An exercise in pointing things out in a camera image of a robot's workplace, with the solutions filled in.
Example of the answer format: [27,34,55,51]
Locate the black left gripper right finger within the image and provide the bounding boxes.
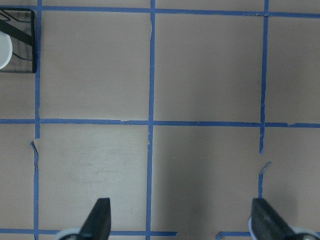
[251,198,299,240]

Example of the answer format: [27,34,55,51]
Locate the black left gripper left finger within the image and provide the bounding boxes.
[79,198,111,240]

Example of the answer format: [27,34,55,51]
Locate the light blue plastic cup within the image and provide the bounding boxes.
[248,216,256,240]

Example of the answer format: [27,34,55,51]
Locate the white cup left on rack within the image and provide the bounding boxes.
[0,32,13,69]

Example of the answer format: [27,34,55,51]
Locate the black wire cup rack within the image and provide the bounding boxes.
[0,7,37,74]

